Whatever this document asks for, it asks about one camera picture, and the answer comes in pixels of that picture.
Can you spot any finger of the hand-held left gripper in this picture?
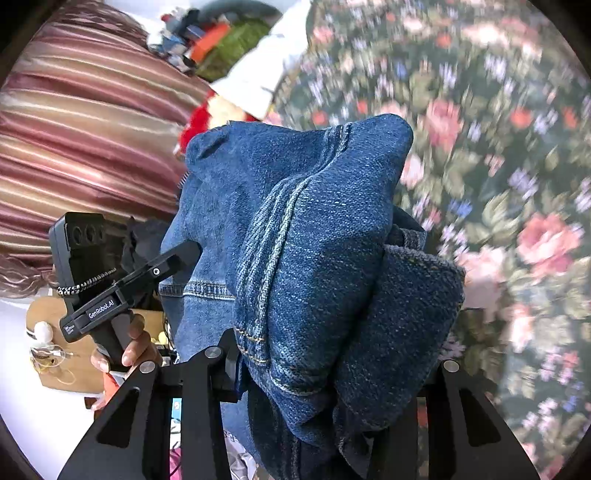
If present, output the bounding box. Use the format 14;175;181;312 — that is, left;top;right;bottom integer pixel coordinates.
139;240;202;291

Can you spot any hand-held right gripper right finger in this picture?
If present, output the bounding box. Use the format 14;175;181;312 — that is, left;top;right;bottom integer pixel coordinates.
367;359;542;480

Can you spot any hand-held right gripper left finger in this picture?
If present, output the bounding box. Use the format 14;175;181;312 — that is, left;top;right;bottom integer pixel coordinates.
58;330;243;480

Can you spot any blue denim jacket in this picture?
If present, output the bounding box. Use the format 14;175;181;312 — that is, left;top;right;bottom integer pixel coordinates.
159;113;466;480

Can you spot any person's left hand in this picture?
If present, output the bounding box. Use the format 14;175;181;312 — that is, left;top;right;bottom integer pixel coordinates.
90;318;163;374

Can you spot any black cloth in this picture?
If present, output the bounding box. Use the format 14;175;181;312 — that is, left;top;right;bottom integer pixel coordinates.
124;219;172;278

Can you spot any light wooden table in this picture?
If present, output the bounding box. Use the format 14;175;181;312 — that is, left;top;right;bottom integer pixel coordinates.
25;295;163;394

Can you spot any white round object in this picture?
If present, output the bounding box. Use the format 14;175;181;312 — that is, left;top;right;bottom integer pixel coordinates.
28;320;55;348

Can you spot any striped pink curtain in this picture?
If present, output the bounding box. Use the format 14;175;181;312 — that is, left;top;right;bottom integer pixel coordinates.
0;4;214;298

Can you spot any red plush blanket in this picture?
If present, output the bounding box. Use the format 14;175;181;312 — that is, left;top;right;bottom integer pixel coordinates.
178;95;259;155

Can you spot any white cloth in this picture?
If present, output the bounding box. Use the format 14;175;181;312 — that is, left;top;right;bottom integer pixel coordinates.
210;0;315;118

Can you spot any green cloth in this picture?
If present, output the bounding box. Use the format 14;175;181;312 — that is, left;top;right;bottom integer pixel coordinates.
198;17;274;83

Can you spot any pile of colourful toys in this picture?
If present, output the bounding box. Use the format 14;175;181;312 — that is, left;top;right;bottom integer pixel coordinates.
147;8;232;75

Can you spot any floral bedspread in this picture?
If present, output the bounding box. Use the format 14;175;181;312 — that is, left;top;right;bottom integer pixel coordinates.
263;0;591;480

